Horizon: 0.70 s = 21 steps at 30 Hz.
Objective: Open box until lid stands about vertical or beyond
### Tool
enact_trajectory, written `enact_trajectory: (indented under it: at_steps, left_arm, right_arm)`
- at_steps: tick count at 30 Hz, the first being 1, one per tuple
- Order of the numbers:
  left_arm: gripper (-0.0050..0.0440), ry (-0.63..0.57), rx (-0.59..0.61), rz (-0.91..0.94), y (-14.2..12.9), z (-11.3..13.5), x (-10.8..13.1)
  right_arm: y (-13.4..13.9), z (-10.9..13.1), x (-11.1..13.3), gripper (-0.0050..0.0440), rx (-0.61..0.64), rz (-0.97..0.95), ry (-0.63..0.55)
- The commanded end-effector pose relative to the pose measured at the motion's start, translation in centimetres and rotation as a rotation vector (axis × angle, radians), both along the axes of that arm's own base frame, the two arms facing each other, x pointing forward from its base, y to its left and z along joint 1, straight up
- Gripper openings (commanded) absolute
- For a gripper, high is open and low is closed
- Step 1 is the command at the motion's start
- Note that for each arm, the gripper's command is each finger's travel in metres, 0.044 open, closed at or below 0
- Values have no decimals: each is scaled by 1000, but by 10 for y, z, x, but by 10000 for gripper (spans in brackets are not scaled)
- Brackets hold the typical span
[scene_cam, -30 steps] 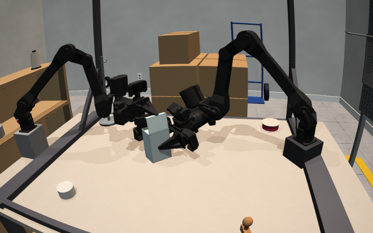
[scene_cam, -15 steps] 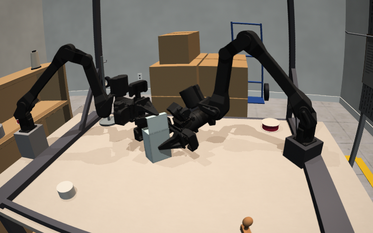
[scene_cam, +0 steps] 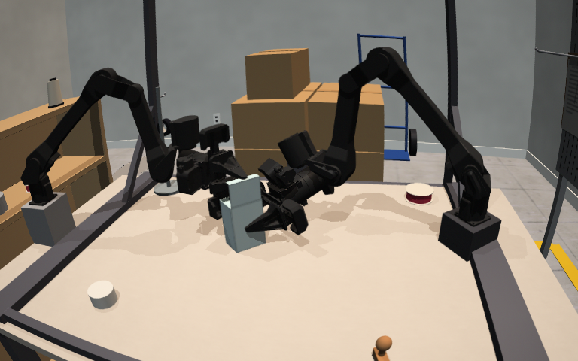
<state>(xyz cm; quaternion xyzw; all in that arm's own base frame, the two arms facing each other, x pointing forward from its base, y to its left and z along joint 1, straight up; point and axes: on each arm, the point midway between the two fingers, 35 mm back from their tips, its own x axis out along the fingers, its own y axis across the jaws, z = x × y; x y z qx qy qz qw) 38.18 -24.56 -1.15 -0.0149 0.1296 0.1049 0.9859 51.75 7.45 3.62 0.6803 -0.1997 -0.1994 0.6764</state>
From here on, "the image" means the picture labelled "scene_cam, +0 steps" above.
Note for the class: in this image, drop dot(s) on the brown rubber stamp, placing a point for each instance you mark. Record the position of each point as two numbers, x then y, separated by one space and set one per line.
383 344

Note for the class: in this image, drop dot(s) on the tan wooden shelving unit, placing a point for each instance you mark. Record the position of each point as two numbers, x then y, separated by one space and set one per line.
31 128

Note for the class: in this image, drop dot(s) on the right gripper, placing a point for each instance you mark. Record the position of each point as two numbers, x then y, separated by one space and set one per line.
218 164

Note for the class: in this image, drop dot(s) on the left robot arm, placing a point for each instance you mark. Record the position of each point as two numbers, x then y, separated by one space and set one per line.
333 169

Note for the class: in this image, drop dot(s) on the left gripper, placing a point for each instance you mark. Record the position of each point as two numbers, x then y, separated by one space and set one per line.
276 217

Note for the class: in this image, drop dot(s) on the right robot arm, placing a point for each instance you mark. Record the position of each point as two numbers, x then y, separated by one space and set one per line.
160 158

